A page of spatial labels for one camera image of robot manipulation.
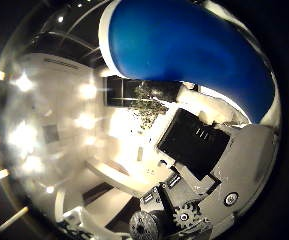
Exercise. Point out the dark leafy plant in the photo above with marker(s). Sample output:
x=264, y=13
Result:
x=150, y=103

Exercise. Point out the dark framed window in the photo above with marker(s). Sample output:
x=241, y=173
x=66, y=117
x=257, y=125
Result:
x=117, y=91

